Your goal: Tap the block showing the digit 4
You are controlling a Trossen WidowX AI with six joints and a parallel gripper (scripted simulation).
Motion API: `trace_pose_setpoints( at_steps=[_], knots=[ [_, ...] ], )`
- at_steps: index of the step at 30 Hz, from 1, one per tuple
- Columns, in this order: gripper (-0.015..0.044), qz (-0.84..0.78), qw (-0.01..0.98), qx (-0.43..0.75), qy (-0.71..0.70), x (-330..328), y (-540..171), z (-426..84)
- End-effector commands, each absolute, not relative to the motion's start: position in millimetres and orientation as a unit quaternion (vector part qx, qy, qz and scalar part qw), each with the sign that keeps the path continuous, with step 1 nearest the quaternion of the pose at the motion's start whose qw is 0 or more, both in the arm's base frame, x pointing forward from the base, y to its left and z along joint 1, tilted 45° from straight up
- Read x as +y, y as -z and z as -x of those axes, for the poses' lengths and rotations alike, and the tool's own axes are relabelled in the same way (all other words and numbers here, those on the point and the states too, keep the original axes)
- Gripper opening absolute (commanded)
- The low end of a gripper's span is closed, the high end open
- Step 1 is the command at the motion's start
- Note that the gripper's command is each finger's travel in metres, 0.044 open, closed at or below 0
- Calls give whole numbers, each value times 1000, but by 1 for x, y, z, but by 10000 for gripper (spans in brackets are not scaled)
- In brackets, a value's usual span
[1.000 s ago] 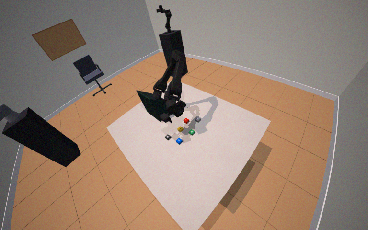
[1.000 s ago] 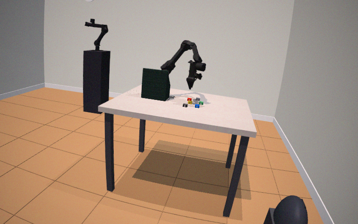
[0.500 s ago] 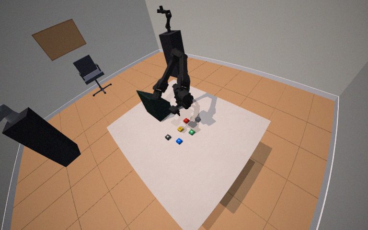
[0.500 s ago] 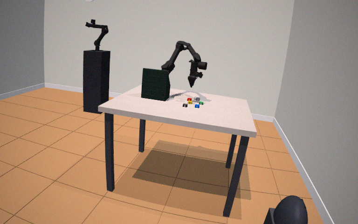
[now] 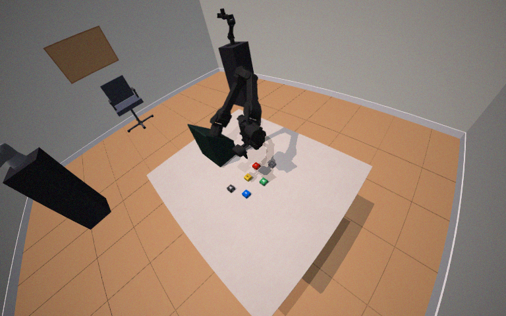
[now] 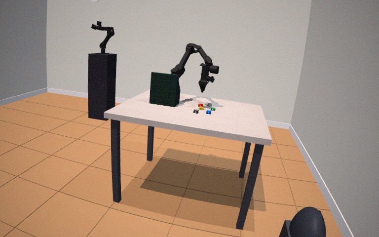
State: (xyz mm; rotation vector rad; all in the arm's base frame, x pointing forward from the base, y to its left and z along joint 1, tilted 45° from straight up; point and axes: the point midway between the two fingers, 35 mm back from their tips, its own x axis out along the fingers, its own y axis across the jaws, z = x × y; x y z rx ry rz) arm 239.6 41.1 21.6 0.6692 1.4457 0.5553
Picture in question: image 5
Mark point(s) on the blue block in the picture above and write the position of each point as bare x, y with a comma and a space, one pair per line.
246, 194

